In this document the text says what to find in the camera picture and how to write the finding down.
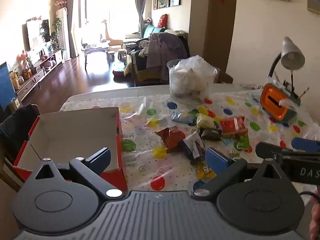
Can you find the red checked snack packet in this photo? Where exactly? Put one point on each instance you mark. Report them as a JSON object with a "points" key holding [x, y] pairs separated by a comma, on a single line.
{"points": [[233, 126]]}

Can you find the brown orange snack packet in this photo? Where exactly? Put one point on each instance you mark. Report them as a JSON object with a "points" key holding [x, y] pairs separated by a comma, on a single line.
{"points": [[172, 137]]}

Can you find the red cardboard box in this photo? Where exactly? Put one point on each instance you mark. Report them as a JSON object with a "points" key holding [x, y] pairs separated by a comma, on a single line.
{"points": [[75, 127]]}

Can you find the pale yellow snack packet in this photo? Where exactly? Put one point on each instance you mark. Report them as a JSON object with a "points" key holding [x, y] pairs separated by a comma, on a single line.
{"points": [[205, 121]]}

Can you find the orange and green box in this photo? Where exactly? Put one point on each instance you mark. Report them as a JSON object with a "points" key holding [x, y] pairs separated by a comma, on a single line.
{"points": [[272, 100]]}

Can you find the blue-grey snack packet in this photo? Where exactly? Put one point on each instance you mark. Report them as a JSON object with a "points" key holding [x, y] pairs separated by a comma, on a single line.
{"points": [[183, 118]]}

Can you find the person's right hand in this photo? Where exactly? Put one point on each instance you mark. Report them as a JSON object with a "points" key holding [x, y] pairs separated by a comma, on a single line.
{"points": [[315, 215]]}

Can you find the polka dot tablecloth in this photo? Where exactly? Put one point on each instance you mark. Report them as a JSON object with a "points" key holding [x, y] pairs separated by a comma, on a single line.
{"points": [[140, 130]]}

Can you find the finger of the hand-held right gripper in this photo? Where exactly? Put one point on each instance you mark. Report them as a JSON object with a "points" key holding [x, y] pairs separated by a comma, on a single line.
{"points": [[305, 143], [267, 149]]}

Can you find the wooden television cabinet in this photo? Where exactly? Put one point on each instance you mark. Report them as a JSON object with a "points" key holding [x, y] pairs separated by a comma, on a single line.
{"points": [[47, 65]]}

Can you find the black white snack packet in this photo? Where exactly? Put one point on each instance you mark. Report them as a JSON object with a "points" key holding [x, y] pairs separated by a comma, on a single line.
{"points": [[186, 148]]}

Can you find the red flowers in pot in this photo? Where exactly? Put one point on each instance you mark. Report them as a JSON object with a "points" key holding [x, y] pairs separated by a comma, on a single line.
{"points": [[23, 58]]}

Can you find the brown curtain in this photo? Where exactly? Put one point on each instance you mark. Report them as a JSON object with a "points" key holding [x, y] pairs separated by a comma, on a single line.
{"points": [[70, 25]]}

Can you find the brown door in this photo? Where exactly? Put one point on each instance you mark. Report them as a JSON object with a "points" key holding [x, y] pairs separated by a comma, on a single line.
{"points": [[217, 30]]}

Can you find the dark cabinet with blue panel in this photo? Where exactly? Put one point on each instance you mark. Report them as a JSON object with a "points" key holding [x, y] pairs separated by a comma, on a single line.
{"points": [[6, 85]]}

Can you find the red cushion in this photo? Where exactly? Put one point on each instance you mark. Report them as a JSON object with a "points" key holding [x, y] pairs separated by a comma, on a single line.
{"points": [[163, 20]]}

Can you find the grey desk lamp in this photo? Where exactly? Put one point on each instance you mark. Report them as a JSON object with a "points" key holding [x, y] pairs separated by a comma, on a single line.
{"points": [[291, 55]]}

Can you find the yellow cartoon snack packet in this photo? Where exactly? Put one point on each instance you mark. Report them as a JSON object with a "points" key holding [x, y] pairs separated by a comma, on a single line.
{"points": [[201, 173]]}

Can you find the dark brown snack packet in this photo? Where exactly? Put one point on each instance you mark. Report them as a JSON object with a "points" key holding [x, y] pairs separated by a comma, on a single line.
{"points": [[211, 133]]}

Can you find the green potted plant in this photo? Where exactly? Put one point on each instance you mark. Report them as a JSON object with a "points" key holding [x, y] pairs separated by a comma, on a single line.
{"points": [[56, 35]]}

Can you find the grey purple clothes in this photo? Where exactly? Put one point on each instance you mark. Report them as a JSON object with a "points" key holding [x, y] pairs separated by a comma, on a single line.
{"points": [[165, 50]]}

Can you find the round stool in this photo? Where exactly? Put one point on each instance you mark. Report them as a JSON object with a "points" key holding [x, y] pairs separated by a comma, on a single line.
{"points": [[121, 53], [111, 54]]}

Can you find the grey curtain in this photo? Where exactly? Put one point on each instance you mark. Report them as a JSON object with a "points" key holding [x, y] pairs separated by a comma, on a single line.
{"points": [[140, 7]]}

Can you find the dark floor cushion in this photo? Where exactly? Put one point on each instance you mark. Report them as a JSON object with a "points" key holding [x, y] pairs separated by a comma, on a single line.
{"points": [[118, 73]]}

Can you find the coffee table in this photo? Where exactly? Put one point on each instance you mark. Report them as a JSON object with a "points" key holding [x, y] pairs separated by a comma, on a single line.
{"points": [[96, 48]]}

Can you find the bright green snack packet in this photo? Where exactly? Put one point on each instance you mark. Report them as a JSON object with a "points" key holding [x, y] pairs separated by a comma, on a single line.
{"points": [[243, 142]]}

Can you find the wooden chair with black jacket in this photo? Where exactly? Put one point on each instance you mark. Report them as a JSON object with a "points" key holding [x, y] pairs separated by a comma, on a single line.
{"points": [[15, 127]]}

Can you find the television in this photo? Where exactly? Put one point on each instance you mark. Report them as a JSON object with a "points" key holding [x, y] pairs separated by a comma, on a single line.
{"points": [[35, 35]]}

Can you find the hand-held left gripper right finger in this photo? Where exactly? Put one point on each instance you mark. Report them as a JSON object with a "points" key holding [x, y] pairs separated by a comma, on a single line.
{"points": [[216, 158]]}

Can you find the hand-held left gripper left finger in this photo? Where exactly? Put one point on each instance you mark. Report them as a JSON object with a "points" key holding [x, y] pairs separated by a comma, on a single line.
{"points": [[100, 160]]}

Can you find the armchair under clothes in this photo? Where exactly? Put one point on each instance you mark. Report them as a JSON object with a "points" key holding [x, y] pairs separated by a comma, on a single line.
{"points": [[142, 70]]}

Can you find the white standing air conditioner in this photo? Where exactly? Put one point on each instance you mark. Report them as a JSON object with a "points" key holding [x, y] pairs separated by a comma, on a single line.
{"points": [[62, 30]]}

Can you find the clear plastic container with bags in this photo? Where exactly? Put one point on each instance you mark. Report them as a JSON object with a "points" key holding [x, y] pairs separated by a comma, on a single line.
{"points": [[190, 80]]}

